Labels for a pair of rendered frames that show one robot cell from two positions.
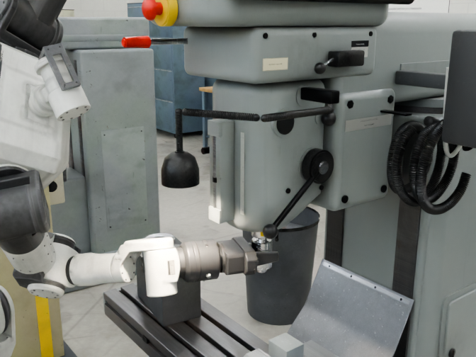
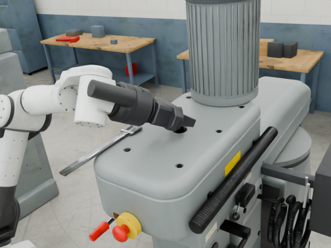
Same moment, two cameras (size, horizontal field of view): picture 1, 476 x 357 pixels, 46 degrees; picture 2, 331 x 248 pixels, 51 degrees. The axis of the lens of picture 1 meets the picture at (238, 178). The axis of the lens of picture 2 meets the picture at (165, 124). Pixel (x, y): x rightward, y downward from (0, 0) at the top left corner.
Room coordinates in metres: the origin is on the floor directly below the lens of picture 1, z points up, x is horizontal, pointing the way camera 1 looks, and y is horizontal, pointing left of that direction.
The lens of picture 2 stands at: (0.42, 0.19, 2.31)
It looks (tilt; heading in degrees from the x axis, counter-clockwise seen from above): 27 degrees down; 345
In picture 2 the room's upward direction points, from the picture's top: 6 degrees counter-clockwise
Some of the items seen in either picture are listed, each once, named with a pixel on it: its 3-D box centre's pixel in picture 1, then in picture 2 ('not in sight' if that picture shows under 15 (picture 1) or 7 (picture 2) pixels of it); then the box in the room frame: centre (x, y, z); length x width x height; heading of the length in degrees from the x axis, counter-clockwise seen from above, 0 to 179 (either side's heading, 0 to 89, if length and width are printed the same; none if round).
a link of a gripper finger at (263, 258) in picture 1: (265, 258); not in sight; (1.13, -0.06, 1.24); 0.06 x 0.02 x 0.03; 108
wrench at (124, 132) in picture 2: not in sight; (102, 147); (1.16, 0.14, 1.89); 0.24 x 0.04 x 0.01; 125
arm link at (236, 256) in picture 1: (222, 258); not in sight; (1.13, 0.03, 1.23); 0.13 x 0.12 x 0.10; 18
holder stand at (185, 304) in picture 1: (166, 275); not in sight; (1.52, 0.21, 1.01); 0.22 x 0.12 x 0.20; 29
